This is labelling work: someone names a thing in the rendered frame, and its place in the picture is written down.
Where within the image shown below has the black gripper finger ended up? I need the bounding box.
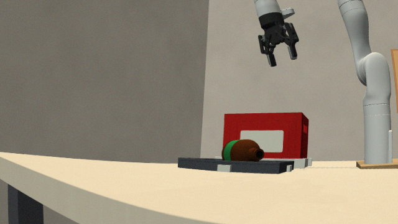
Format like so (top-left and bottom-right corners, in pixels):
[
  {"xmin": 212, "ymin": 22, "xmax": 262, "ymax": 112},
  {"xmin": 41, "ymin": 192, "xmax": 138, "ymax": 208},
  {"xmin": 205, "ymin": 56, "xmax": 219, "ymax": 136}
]
[
  {"xmin": 258, "ymin": 34, "xmax": 277, "ymax": 67},
  {"xmin": 272, "ymin": 22, "xmax": 299, "ymax": 60}
]

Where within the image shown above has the red crate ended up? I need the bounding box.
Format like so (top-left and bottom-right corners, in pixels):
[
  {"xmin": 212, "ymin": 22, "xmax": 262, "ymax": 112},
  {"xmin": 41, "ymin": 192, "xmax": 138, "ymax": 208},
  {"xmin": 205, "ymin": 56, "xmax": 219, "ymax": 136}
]
[{"xmin": 223, "ymin": 112, "xmax": 308, "ymax": 159}]

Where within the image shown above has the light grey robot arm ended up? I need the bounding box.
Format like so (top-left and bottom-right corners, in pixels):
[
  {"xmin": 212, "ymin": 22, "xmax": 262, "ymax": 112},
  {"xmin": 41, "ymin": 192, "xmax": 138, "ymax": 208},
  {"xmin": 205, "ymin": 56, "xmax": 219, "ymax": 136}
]
[{"xmin": 254, "ymin": 0, "xmax": 392, "ymax": 164}]

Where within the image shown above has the brown bottle with green label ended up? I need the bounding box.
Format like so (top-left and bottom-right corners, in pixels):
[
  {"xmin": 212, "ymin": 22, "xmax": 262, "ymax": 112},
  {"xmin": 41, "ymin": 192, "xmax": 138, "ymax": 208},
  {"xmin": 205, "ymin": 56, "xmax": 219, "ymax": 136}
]
[{"xmin": 221, "ymin": 139, "xmax": 264, "ymax": 162}]

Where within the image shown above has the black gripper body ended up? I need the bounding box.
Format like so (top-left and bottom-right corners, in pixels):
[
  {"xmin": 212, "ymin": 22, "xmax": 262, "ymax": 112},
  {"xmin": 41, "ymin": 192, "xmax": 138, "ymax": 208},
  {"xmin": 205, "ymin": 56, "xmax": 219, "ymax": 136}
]
[{"xmin": 259, "ymin": 12, "xmax": 286, "ymax": 45}]

